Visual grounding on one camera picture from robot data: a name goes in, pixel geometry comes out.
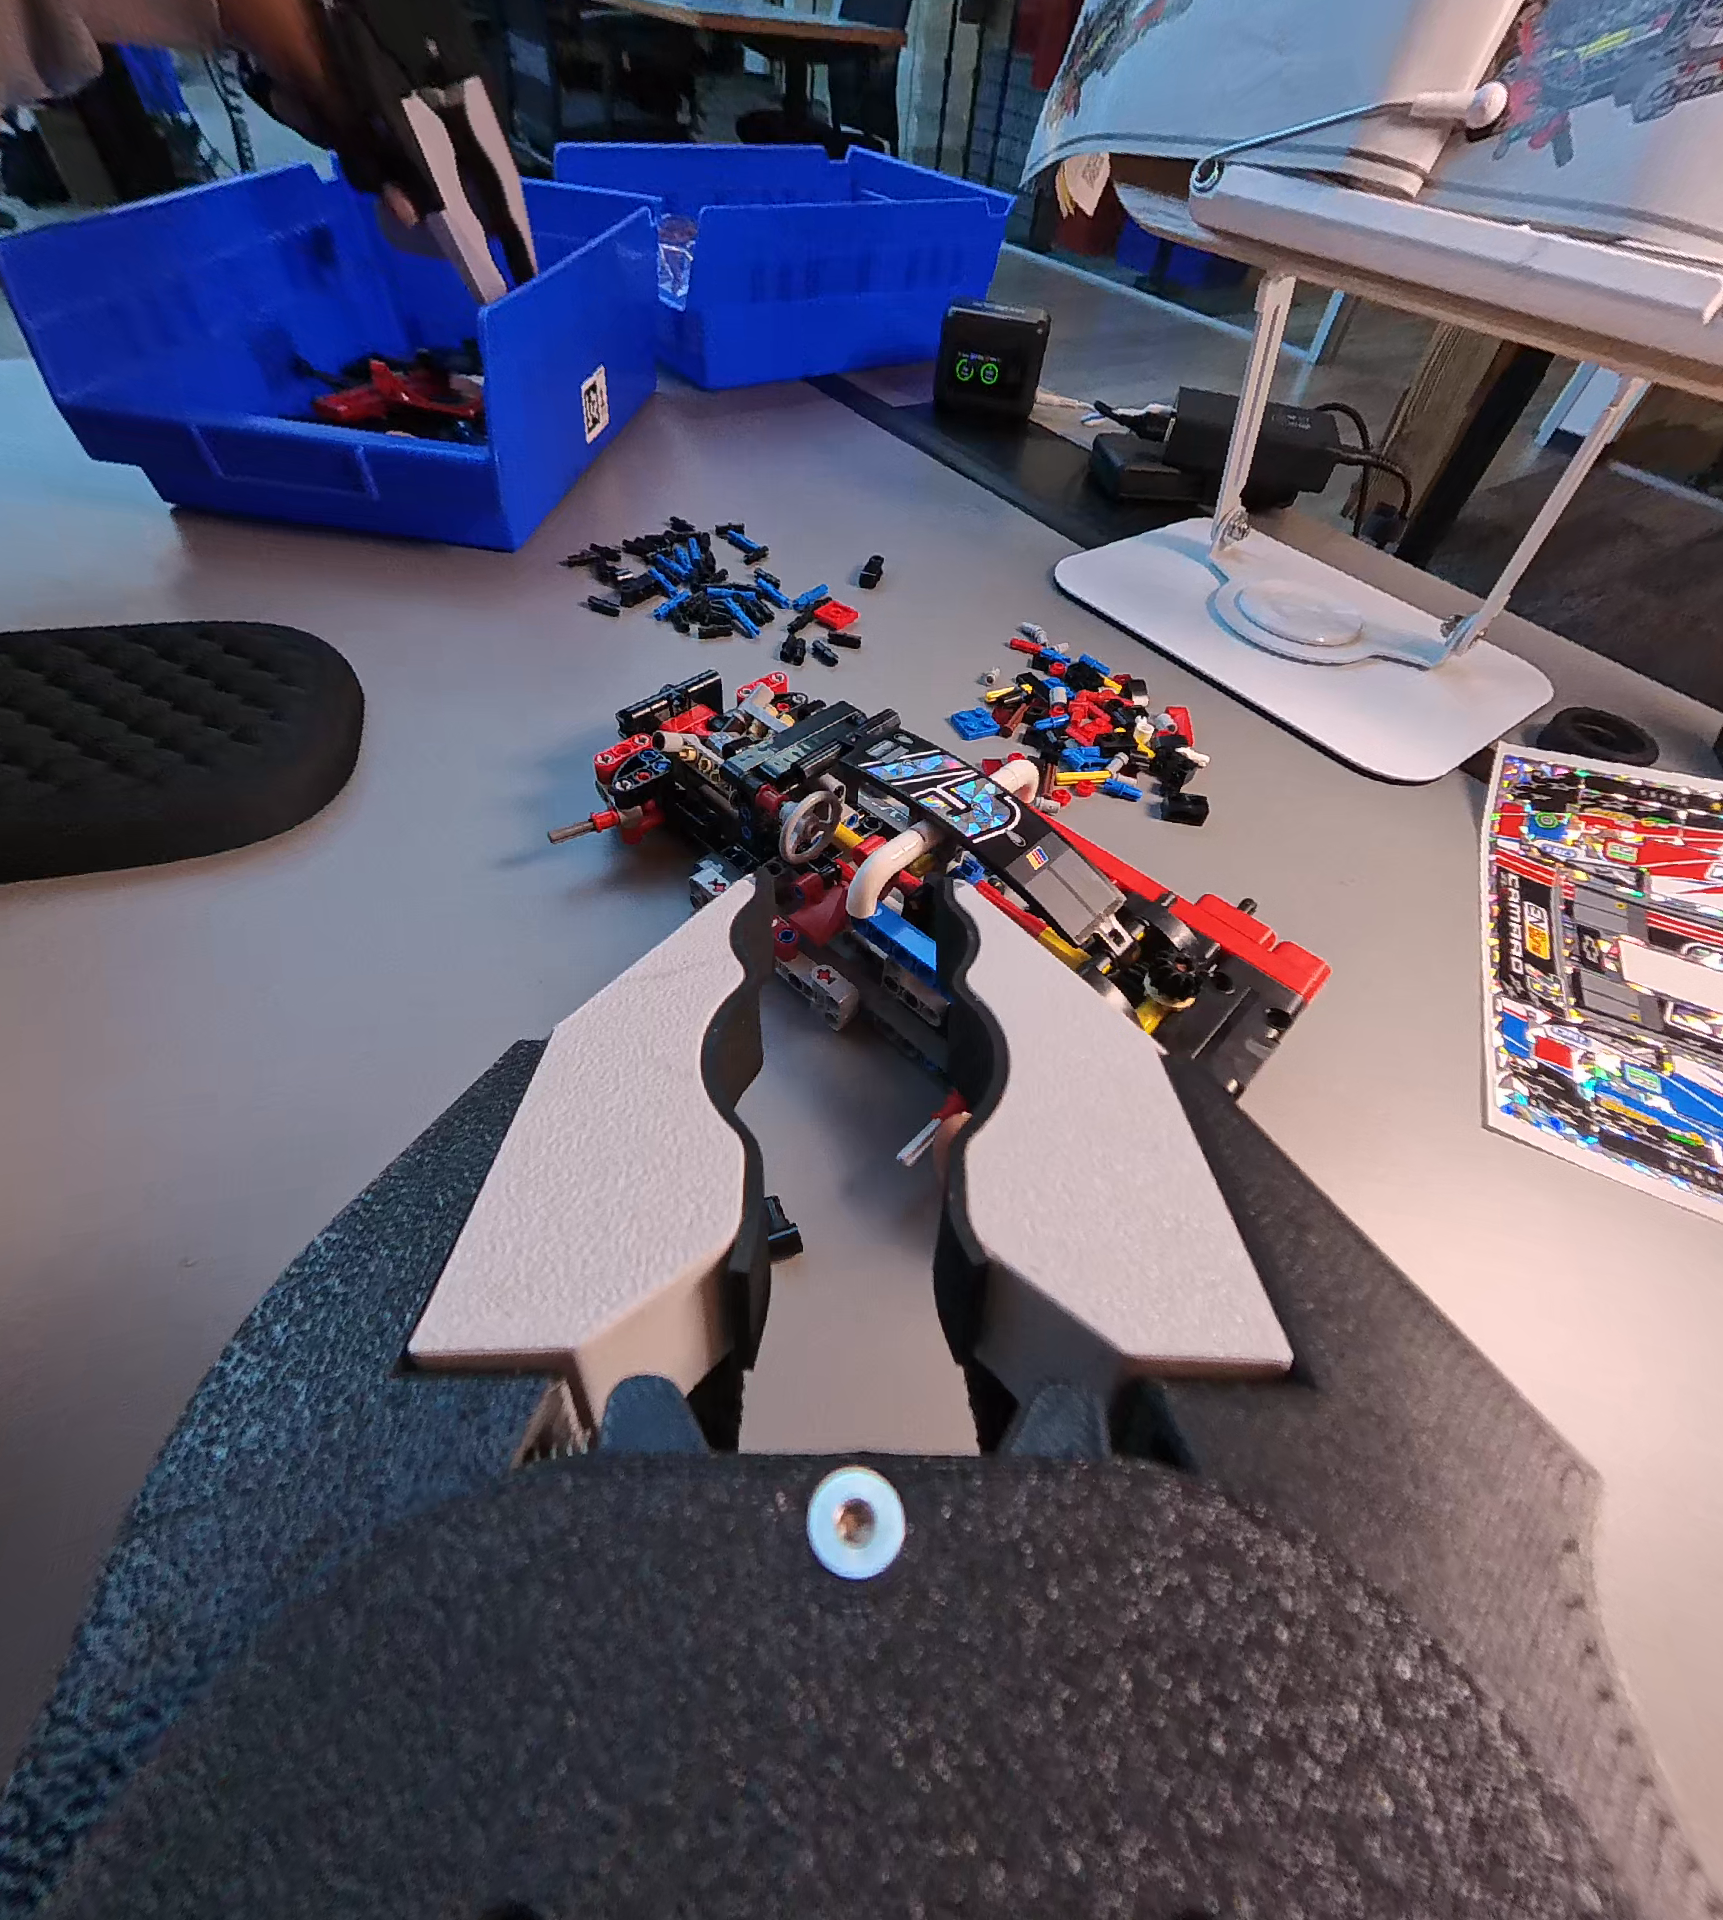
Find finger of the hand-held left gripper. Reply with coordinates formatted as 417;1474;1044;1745
397;91;511;306
445;74;545;290

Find black desk mat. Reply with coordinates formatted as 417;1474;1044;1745
814;361;1254;552

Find person's left forearm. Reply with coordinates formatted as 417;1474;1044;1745
0;0;231;204

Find blue plastic bin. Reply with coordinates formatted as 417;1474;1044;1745
555;142;1016;393

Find black power adapter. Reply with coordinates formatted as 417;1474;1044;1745
1166;384;1346;517

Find white book stand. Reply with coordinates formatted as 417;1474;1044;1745
1054;0;1723;786

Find red and black lego parts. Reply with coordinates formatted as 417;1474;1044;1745
297;342;493;448

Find black cable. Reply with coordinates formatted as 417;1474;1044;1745
1312;401;1422;546

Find lego car model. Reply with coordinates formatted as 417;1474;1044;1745
551;671;1332;1172

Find shiny sticker sheet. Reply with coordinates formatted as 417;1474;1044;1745
1480;741;1723;1267

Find small black device green display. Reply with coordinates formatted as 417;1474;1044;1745
932;299;1054;425

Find blue bin with white label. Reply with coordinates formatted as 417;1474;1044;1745
0;157;660;552

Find lego instruction booklet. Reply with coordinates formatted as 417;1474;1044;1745
1022;0;1723;302

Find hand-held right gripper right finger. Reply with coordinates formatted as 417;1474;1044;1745
934;877;1298;1458

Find pile of black blue pins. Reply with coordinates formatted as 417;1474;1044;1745
563;517;864;669

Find small black box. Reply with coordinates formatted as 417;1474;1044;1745
1088;433;1178;509

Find black foam wrist rest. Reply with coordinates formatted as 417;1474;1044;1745
0;621;367;900

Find black lego tyre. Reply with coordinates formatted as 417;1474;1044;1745
1534;702;1662;773

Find pile of mixed colourful pieces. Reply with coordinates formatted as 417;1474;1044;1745
948;619;1218;830

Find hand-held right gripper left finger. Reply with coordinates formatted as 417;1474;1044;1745
409;871;780;1470

